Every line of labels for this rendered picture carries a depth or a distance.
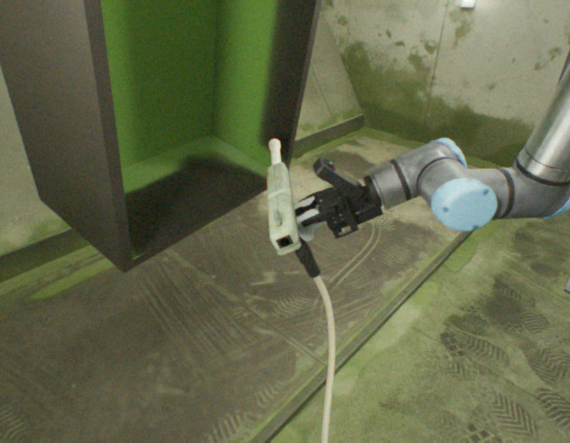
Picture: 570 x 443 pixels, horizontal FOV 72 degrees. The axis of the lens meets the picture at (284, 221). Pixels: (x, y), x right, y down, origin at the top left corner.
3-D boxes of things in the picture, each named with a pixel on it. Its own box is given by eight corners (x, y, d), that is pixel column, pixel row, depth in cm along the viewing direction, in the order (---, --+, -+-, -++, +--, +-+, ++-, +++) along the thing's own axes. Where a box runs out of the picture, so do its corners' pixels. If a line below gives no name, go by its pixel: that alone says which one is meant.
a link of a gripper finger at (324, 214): (306, 231, 78) (345, 211, 78) (302, 225, 78) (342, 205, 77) (299, 220, 82) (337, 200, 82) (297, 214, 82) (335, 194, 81)
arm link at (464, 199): (520, 185, 62) (480, 155, 72) (449, 187, 61) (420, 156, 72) (502, 234, 67) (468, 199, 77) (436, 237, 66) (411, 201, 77)
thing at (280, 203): (333, 307, 80) (289, 221, 69) (311, 315, 81) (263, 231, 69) (307, 194, 121) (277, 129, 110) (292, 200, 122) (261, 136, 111)
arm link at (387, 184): (398, 172, 74) (383, 153, 82) (373, 183, 75) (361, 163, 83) (410, 209, 79) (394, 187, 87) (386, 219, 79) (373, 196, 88)
